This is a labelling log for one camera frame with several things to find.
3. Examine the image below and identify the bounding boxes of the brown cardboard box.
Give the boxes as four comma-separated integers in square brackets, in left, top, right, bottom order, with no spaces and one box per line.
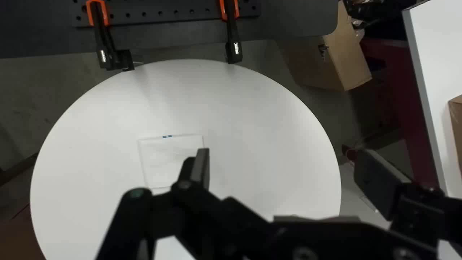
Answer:
[279,0,373,92]

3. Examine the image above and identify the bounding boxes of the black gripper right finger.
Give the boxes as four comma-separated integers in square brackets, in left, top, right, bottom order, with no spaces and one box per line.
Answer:
[354,148,412,219]

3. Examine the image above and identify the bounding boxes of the white folded cloth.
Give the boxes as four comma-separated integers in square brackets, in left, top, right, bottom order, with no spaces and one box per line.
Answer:
[139,134,204,193]

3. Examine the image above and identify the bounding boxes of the left orange black clamp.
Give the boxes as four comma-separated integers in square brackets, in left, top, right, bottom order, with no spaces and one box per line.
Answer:
[86,0,135,70]

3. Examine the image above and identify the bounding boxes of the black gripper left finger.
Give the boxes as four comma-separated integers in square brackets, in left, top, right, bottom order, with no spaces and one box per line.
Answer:
[171,148,211,192]

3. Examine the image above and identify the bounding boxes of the orange black clamp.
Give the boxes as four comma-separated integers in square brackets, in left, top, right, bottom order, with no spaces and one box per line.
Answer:
[218,0,243,63]
[86,0,135,70]

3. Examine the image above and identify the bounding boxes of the right orange black clamp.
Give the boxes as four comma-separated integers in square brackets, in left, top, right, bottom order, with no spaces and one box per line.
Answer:
[218,0,243,63]

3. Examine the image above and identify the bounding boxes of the shallow cardboard tray with papers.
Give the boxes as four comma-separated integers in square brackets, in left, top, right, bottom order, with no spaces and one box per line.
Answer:
[448,93,462,177]

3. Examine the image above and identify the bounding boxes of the round white table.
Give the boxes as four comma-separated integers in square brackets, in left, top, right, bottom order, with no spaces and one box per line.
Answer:
[29,57,344,260]

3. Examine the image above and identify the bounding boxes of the white side desk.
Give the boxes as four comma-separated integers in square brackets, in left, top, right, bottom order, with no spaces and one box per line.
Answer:
[403,0,462,197]

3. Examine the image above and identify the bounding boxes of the black perforated mounting board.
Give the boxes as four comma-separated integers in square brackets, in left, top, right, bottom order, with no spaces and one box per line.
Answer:
[68,0,262,27]

